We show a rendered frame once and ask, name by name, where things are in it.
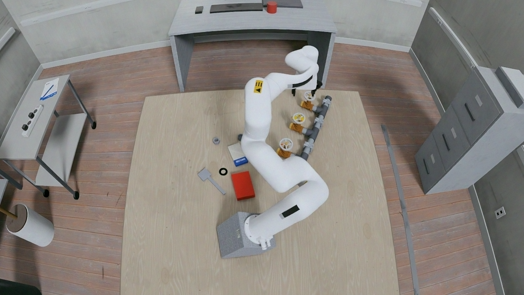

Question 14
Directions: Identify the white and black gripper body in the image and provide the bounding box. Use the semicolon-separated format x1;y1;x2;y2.
295;71;317;90

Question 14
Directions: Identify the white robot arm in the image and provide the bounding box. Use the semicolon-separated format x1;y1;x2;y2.
241;45;329;250

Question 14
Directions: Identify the red rectangular block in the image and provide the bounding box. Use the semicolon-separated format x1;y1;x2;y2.
231;171;255;201

